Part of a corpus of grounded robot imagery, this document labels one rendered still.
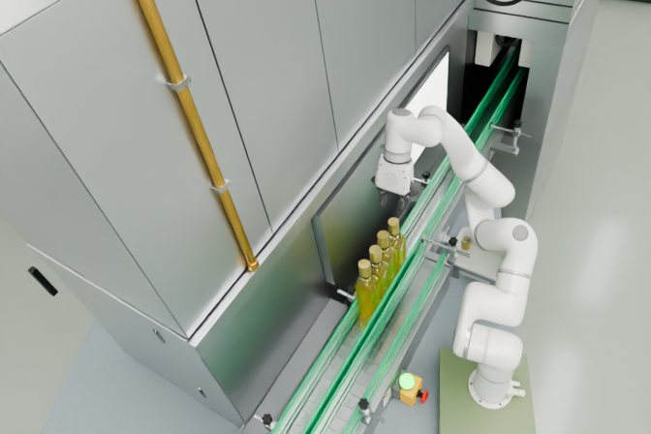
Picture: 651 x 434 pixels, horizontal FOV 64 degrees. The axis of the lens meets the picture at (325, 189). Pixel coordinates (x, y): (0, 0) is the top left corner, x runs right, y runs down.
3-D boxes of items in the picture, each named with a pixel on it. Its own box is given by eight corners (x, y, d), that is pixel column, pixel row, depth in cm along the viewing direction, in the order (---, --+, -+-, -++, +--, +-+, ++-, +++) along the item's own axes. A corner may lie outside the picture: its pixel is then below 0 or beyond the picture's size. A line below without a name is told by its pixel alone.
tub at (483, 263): (461, 238, 201) (463, 224, 194) (520, 261, 191) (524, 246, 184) (443, 272, 191) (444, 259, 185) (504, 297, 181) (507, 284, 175)
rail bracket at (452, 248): (424, 247, 184) (424, 225, 175) (470, 264, 177) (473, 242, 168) (420, 253, 183) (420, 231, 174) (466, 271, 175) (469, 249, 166)
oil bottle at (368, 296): (367, 303, 173) (361, 265, 157) (382, 310, 170) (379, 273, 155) (358, 317, 170) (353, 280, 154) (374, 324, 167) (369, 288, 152)
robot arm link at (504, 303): (532, 277, 133) (467, 263, 139) (514, 373, 128) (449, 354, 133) (529, 282, 142) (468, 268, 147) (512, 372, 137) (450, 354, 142)
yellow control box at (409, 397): (402, 378, 167) (401, 368, 162) (423, 388, 164) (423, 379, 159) (392, 397, 164) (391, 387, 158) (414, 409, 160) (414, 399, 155)
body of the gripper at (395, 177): (374, 153, 143) (371, 187, 149) (408, 164, 138) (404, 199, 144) (387, 142, 148) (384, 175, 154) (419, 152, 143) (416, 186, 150)
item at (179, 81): (253, 260, 126) (136, -36, 74) (263, 264, 125) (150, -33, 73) (244, 269, 125) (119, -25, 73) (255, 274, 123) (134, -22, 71)
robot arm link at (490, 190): (461, 203, 132) (430, 209, 146) (518, 257, 135) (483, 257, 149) (492, 156, 137) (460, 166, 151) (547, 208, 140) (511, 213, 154)
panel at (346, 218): (440, 116, 216) (443, 44, 192) (447, 117, 215) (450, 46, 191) (326, 281, 169) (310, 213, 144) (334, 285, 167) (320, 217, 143)
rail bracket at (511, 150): (487, 152, 226) (493, 110, 210) (527, 163, 219) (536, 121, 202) (483, 159, 223) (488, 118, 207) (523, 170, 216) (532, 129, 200)
